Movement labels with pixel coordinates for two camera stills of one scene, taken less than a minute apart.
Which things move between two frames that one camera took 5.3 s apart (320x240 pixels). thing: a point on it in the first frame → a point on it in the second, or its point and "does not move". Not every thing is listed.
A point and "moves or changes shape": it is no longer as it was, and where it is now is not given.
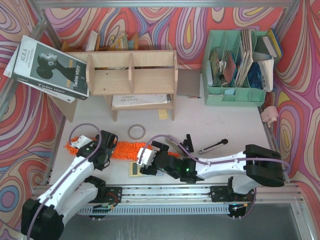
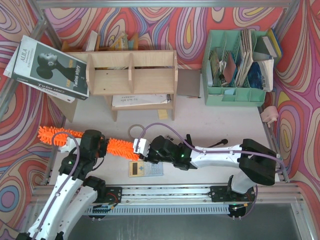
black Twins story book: [40, 65] does not move
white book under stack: [8, 73] does not move
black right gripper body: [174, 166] → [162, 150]
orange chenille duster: [122, 150] moves or changes shape
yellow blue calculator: [134, 168] does not move
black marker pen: [223, 141] does not move
